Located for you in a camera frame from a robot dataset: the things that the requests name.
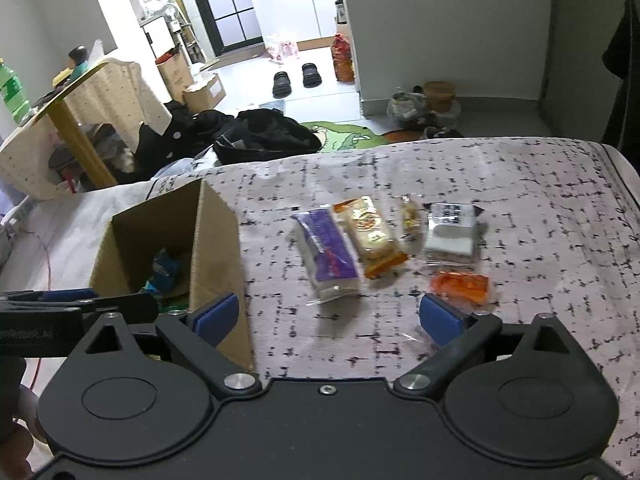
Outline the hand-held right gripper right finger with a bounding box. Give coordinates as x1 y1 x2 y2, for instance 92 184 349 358
392 294 588 401

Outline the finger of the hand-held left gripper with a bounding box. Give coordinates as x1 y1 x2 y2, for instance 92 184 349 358
0 287 101 306
75 292 160 326

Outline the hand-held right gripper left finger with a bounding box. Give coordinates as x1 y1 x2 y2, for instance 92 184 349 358
65 292 261 401

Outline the small orange packet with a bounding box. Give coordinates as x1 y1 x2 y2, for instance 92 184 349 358
430 269 496 306

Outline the blue snack packet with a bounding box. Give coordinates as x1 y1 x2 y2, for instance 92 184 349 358
151 249 182 289

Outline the white packet with black label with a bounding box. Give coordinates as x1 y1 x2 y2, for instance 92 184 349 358
422 202 486 266

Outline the clear nut packet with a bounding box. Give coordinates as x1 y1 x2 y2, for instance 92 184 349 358
400 195 426 256

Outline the orange bread packet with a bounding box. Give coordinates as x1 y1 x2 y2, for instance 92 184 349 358
332 196 410 280

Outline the purple snack packet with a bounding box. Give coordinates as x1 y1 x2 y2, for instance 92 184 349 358
290 207 363 306

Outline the person's left hand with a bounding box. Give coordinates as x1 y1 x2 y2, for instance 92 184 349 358
0 357 48 480

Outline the yellow wooden table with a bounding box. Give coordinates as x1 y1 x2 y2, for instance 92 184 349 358
0 60 143 188

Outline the black clothing pile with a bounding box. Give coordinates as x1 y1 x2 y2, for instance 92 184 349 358
135 100 236 181

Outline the black backpack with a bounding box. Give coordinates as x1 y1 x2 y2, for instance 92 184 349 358
214 108 323 165

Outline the cream dotted tablecloth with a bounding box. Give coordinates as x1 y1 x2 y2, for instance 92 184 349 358
0 57 173 201

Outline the green cartoon floor mat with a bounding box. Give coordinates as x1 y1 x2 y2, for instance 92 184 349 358
300 120 383 153

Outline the green plastic bottle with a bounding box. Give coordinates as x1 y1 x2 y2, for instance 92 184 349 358
0 57 31 123

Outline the clear plastic trash bag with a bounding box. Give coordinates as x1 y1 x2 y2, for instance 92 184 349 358
387 91 428 122

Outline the small cardboard floor box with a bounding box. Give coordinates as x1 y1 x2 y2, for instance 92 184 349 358
182 74 227 111

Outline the green figurine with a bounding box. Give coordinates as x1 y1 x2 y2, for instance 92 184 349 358
67 45 91 78

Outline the tall cardboard floor box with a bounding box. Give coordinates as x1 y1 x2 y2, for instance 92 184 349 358
156 50 193 101

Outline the pink printed plastic bag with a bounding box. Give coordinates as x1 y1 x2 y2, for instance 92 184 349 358
264 34 301 63

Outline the hanging black jacket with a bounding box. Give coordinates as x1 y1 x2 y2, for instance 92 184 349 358
602 0 640 161

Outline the grey door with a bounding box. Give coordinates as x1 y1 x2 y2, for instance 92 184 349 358
537 0 631 136

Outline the black-framed glass door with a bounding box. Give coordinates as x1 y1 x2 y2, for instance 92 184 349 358
182 0 266 56

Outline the white cabinet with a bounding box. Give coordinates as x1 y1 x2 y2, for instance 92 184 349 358
243 0 346 43

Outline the red cable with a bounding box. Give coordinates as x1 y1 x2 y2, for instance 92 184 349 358
22 230 56 391

